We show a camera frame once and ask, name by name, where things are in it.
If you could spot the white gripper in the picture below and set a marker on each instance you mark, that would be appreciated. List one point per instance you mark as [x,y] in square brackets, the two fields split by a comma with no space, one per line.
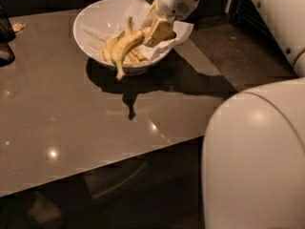
[173,1]

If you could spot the yellow banana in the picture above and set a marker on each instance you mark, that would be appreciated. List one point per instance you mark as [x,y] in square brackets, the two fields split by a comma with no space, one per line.
[134,56]
[124,45]
[108,45]

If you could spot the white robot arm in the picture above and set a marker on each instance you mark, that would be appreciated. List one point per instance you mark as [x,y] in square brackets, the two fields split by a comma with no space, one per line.
[253,158]

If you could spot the white ceramic bowl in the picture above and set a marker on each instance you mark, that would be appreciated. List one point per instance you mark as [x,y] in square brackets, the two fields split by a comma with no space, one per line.
[95,23]

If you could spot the white paper napkin liner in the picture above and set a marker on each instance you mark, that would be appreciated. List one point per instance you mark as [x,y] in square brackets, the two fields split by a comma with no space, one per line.
[181,31]

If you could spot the dark slatted appliance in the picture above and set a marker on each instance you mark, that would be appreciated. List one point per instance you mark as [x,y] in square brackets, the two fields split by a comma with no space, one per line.
[244,12]

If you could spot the small crumpled wrapper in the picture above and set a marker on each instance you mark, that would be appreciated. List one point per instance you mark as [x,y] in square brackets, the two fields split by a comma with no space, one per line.
[17,27]

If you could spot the black mesh object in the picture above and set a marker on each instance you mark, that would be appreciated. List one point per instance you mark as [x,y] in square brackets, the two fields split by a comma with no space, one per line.
[6,35]

